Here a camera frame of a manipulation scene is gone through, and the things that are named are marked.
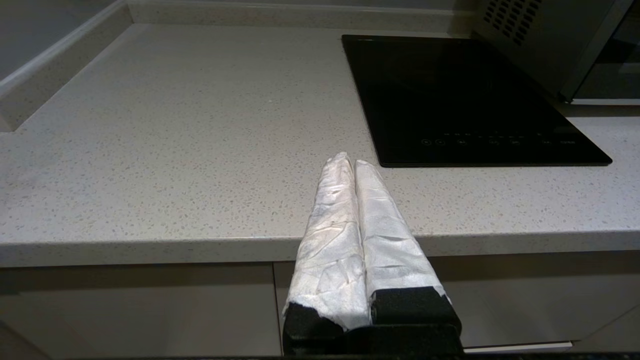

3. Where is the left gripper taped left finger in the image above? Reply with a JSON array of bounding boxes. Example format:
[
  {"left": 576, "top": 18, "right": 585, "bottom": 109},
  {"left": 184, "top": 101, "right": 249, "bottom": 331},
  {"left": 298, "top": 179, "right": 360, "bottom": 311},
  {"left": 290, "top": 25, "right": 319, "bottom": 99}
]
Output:
[{"left": 281, "top": 151, "right": 372, "bottom": 353}]

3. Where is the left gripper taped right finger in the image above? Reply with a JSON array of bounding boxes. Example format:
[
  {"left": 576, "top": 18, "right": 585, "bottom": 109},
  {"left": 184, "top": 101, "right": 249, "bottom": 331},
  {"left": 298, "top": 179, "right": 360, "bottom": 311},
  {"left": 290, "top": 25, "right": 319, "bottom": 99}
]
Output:
[{"left": 354, "top": 160, "right": 464, "bottom": 353}]

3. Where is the silver microwave oven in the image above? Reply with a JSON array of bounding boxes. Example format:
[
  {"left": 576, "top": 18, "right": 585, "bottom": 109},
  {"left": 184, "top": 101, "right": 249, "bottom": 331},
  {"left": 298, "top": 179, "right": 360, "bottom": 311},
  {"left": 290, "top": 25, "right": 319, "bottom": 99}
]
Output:
[{"left": 472, "top": 0, "right": 635, "bottom": 101}]

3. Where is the grey cabinet front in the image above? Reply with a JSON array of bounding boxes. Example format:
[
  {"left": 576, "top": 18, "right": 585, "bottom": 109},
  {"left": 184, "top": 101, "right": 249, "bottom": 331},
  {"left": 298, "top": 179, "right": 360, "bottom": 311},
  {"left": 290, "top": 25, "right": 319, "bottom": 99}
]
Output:
[
  {"left": 0, "top": 262, "right": 282, "bottom": 360},
  {"left": 272, "top": 249, "right": 640, "bottom": 353}
]

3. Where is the black induction cooktop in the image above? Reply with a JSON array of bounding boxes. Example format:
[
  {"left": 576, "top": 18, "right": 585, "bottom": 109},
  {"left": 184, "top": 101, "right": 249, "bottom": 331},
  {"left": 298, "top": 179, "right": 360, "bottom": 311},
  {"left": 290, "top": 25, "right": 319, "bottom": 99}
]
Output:
[{"left": 341, "top": 34, "right": 613, "bottom": 168}]

